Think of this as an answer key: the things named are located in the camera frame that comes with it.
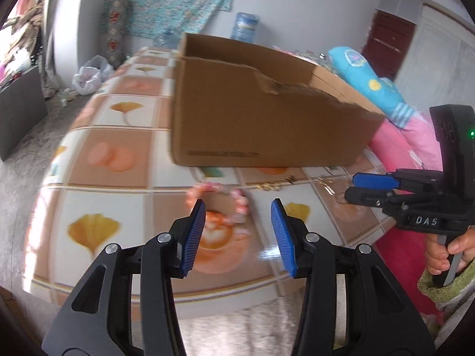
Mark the printed tablecloth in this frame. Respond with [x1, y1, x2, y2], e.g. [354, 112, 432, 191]
[22, 46, 409, 301]

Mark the person's right forearm green sleeve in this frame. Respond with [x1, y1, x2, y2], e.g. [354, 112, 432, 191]
[417, 261, 475, 306]

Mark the brown door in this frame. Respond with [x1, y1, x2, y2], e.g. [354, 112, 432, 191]
[362, 10, 416, 80]

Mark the brown cardboard box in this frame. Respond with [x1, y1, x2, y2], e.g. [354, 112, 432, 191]
[170, 33, 387, 167]

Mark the blue plush pillow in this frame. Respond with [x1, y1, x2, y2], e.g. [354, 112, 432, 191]
[328, 46, 422, 130]

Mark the patterned rolled mat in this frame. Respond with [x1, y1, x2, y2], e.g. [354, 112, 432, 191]
[101, 0, 133, 70]

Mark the grey cabinet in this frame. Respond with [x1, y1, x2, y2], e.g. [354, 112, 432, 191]
[0, 66, 49, 161]

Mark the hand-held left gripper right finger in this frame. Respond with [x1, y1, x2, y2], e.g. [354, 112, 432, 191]
[270, 198, 436, 356]

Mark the teal floral wall cloth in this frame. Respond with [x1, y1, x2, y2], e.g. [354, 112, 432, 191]
[102, 0, 238, 39]

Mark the blue water bottle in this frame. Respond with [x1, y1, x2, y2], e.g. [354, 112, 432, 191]
[231, 12, 260, 45]

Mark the pile of clutter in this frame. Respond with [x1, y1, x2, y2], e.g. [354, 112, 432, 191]
[0, 0, 50, 88]

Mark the white plastic bag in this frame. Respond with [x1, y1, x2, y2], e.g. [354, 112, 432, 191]
[72, 55, 115, 95]

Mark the gold chain jewelry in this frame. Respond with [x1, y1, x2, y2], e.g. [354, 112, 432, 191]
[256, 176, 297, 191]

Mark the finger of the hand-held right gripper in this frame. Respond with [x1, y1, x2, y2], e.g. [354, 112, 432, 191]
[352, 172, 399, 190]
[344, 187, 394, 208]

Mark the pink bead bracelet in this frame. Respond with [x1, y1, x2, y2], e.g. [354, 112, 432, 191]
[186, 182, 250, 227]

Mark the pink blanket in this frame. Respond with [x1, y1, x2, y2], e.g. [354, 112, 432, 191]
[365, 113, 446, 320]

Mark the white fluffy cloth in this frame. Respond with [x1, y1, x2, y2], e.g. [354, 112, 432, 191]
[178, 293, 308, 356]

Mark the person's right hand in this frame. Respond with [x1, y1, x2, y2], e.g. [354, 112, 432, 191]
[425, 226, 475, 275]

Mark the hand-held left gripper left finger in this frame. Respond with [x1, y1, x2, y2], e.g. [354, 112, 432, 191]
[42, 199, 207, 356]

